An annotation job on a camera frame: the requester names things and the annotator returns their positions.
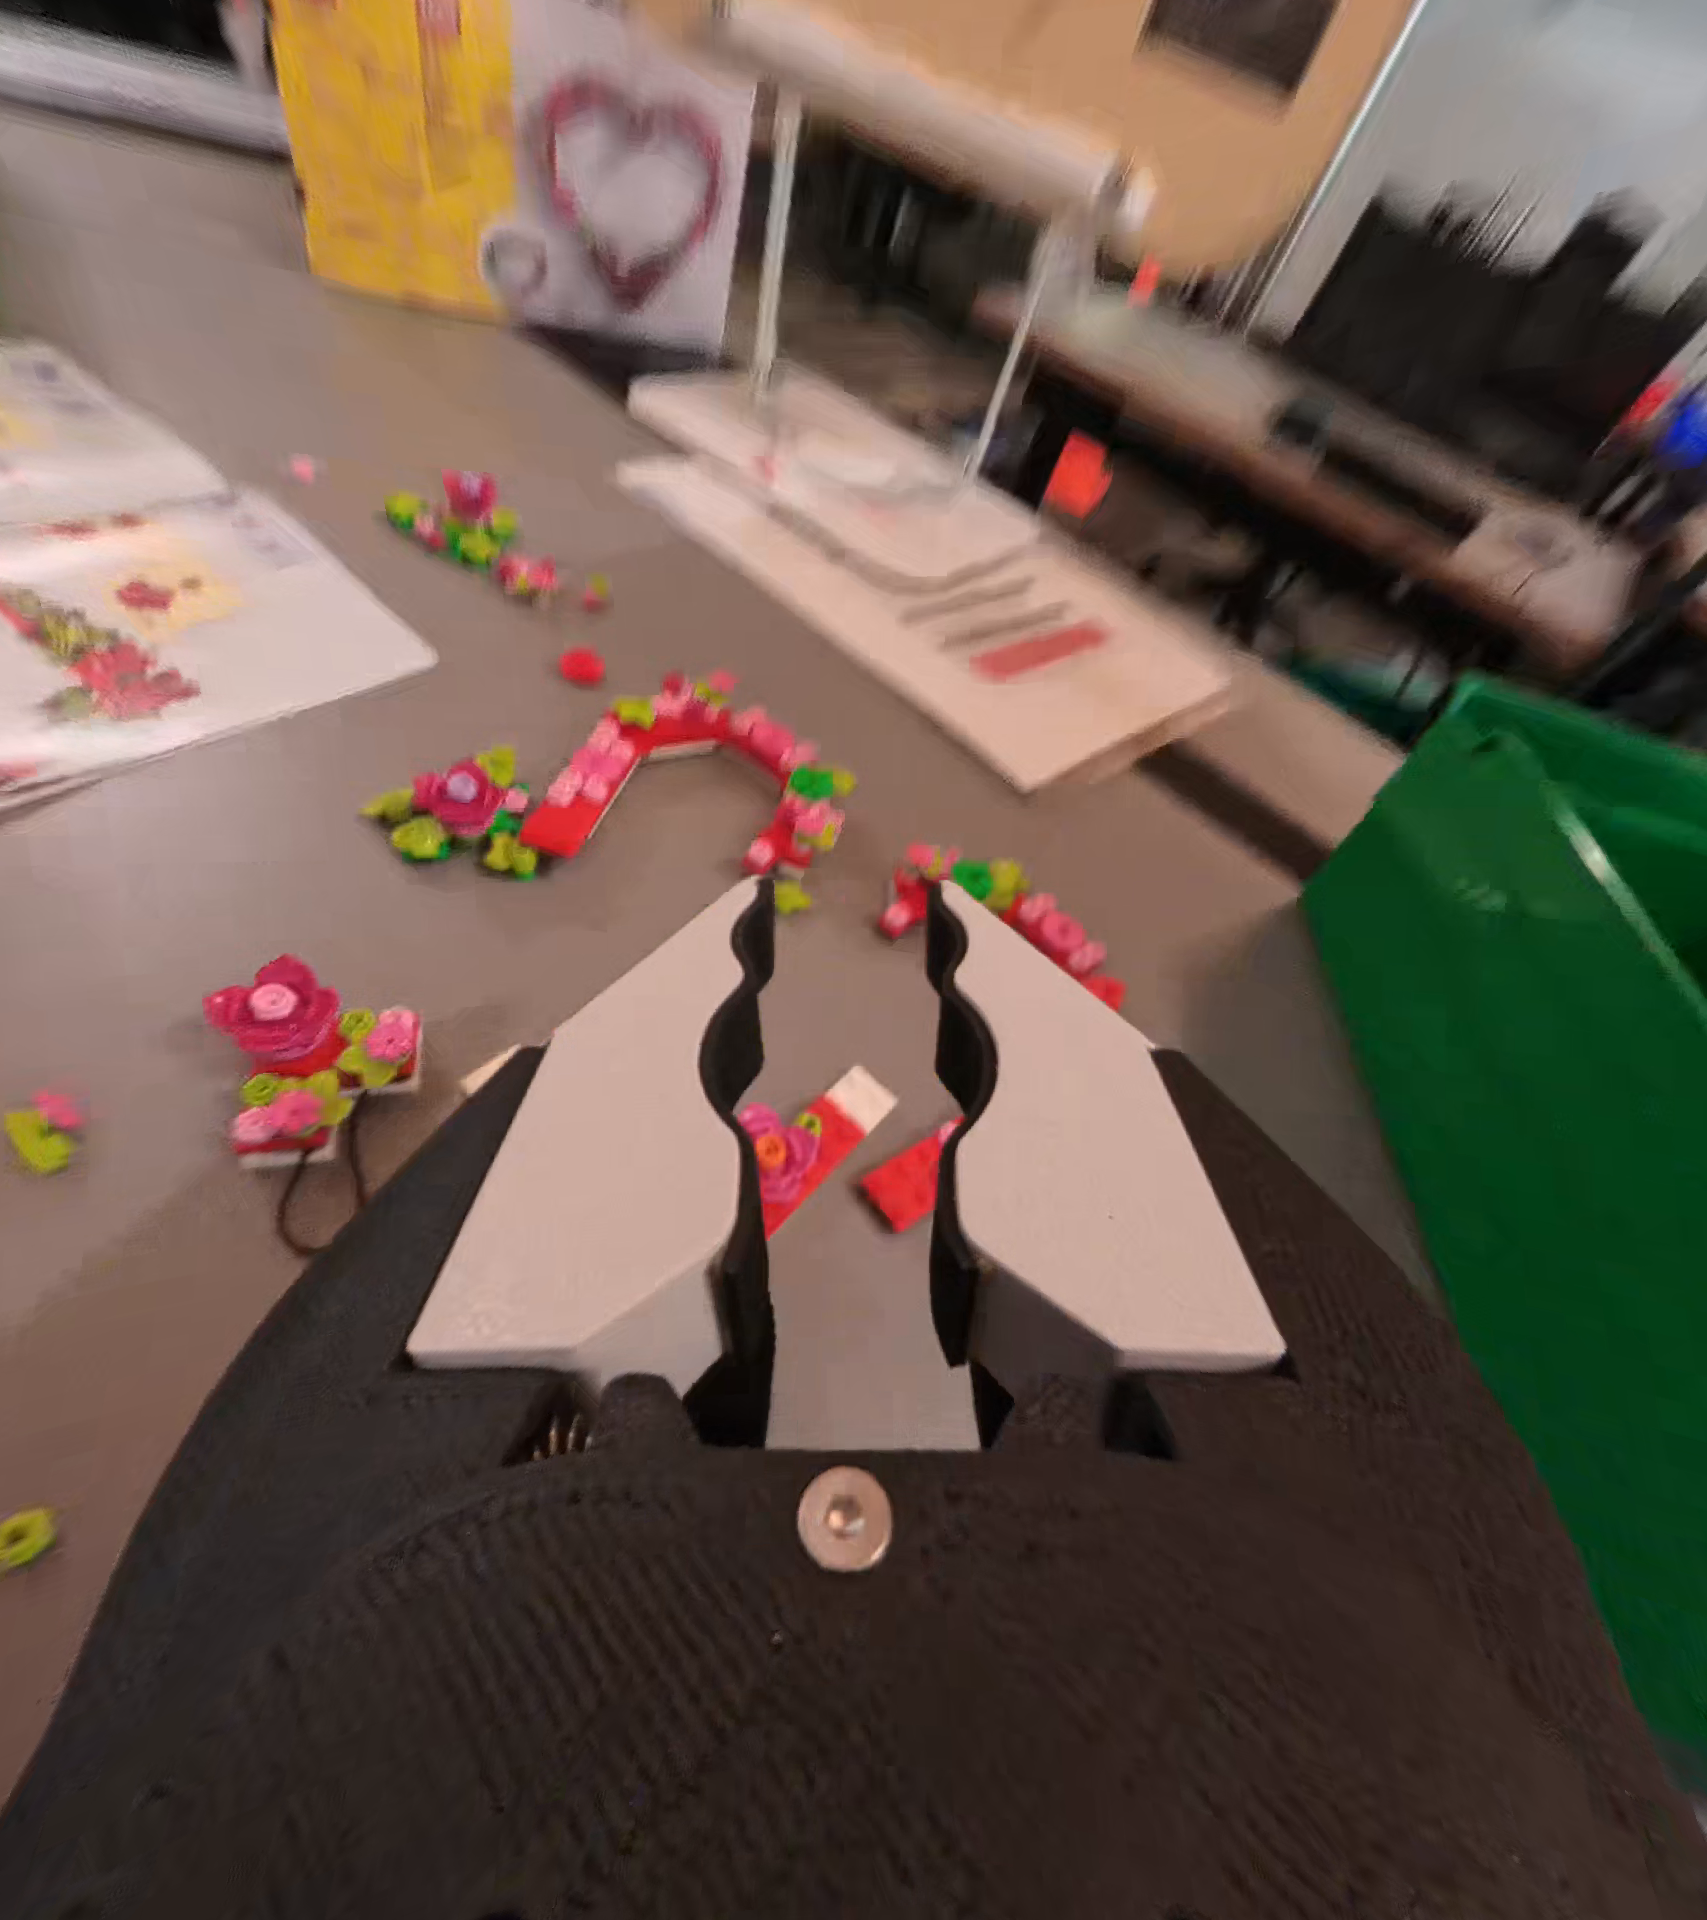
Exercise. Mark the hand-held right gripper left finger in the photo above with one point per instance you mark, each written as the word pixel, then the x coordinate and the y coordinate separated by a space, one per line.
pixel 600 1200

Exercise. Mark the lime round brick stud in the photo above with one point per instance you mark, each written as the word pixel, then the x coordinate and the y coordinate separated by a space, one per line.
pixel 21 1540

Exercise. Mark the large red brick heart section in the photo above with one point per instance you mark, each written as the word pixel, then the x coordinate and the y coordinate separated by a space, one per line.
pixel 582 810

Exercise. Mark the straight red brick rose section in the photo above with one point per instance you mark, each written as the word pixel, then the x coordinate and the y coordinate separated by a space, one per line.
pixel 830 1133

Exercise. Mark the clear bag with printed sheet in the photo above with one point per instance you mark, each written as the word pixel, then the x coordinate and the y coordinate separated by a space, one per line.
pixel 1094 705

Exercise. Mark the small brick flower cluster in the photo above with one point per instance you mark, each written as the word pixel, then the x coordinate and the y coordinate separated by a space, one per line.
pixel 469 516

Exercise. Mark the brick rose with green leaves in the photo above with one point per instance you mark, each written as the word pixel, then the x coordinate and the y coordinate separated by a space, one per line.
pixel 459 801

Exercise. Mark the small red round brick piece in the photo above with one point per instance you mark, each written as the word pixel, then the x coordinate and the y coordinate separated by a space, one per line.
pixel 582 668

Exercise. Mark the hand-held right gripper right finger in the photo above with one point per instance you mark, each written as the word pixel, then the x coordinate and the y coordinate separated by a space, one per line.
pixel 1106 1215

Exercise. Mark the building instruction booklet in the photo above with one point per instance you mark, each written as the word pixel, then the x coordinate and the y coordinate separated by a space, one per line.
pixel 266 628

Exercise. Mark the yellow toy brick box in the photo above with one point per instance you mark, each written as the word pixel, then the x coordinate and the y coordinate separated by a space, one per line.
pixel 387 150

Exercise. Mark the green plastic bin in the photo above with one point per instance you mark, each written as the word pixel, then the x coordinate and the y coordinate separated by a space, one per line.
pixel 1544 1125

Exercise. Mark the curved red brick heart section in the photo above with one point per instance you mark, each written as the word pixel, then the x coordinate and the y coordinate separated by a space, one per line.
pixel 1062 932

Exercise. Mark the lime leaf pink flower piece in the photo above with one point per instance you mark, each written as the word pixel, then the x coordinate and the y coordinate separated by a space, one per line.
pixel 39 1139

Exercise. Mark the large wooden book stand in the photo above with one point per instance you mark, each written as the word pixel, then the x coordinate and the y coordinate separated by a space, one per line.
pixel 973 62

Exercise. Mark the lime brick leaf piece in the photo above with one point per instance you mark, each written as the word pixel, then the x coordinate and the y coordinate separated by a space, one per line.
pixel 791 899

